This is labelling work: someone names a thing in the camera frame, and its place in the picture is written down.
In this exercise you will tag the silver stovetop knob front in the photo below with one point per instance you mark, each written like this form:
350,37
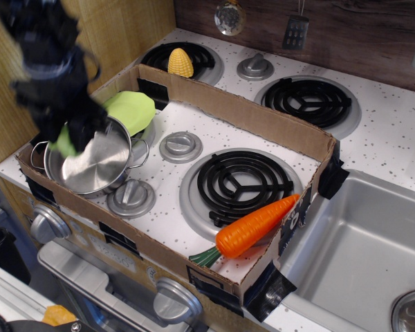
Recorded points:
132,199

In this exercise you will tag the green toy broccoli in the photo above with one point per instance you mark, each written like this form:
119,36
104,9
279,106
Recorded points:
66,145

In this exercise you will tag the silver stovetop knob centre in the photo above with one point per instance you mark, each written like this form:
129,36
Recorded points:
181,147

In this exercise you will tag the silver stovetop knob rear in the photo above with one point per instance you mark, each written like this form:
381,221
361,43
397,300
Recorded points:
256,68

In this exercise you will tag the silver oven knob left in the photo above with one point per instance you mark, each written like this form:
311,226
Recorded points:
48,225

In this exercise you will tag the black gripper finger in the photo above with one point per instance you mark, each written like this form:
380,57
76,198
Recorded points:
51,125
83,125

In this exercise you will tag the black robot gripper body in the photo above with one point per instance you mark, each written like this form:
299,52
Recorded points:
47,37

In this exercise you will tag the black rear left burner coil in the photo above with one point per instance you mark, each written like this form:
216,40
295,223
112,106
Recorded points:
200,57

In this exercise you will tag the black burner coil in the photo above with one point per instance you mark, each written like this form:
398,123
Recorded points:
322,104
235,183
200,57

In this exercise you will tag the grey toy sink basin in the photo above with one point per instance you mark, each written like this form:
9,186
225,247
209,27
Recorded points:
354,257

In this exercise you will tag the yellow toy corn cob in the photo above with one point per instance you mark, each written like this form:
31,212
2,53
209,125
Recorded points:
179,63

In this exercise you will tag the hanging metal strainer spoon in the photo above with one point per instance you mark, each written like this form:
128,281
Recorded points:
230,18

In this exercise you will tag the orange toy carrot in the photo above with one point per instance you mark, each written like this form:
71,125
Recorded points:
238,237

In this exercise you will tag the silver sink drain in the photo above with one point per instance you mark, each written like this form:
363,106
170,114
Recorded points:
403,313

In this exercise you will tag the silver oven knob right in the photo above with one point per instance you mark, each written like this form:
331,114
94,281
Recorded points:
173,303

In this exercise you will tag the silver oven knob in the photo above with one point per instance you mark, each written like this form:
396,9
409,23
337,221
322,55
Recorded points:
173,303
48,225

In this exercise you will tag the small steel pot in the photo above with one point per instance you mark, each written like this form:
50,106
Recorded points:
102,167

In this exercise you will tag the silver stovetop knob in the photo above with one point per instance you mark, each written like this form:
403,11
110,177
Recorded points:
132,199
256,68
181,147

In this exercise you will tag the black rear right burner coil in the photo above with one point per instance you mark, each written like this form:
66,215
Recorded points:
322,104

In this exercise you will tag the hanging metal slotted spatula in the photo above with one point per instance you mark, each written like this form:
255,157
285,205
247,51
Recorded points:
296,29

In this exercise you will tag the orange cloth scrap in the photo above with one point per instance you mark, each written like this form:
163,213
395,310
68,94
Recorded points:
57,315

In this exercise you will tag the silver oven door handle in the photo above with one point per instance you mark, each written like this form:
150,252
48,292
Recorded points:
82,276

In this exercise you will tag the brown cardboard fence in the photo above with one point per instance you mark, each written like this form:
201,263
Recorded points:
235,293

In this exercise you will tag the light green plastic plate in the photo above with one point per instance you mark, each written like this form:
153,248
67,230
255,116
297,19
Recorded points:
135,110

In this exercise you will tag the black front burner coil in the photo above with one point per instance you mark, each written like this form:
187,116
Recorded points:
235,183

